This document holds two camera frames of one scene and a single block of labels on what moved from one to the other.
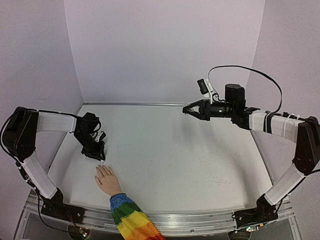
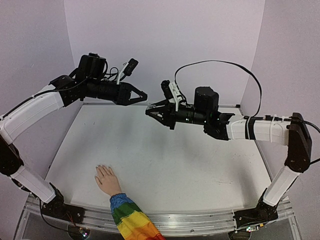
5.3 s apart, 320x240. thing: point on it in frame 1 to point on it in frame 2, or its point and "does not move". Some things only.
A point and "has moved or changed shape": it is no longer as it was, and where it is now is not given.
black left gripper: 99,150 to 125,92
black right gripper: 205,110 to 170,115
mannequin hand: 107,180 does not move
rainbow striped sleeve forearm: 132,223 does not move
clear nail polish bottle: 195,108 has moved or changed shape
